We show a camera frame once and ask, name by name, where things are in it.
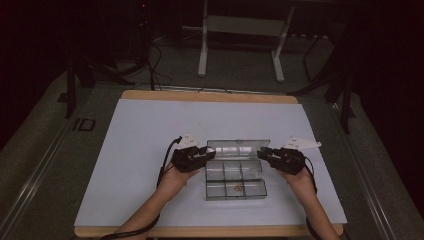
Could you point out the person's left hand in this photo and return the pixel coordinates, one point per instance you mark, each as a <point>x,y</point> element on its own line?
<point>176,181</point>

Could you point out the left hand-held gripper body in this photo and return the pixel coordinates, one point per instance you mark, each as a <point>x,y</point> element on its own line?
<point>186,160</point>

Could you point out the small copper-coloured metal piece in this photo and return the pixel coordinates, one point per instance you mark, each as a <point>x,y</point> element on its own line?
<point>238,187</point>

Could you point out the white table mat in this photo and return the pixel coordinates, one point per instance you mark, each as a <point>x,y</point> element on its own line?
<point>140,133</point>

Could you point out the person's right hand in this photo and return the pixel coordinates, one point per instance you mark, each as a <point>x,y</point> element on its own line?
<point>298,181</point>

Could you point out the black stand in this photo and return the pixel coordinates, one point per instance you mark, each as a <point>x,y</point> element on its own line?
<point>83,73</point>
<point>343,90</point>

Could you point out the white metal desk frame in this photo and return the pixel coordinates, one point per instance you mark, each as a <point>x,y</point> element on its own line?
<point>245,26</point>

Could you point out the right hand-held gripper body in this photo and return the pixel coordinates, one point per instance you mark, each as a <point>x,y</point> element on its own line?
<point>290,160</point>

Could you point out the clear plastic compartment box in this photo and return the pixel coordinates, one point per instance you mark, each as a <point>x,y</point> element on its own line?
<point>233,173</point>

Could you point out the metal floor rail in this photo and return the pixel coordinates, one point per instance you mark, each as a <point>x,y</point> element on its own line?
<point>373,200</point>
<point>31,176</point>

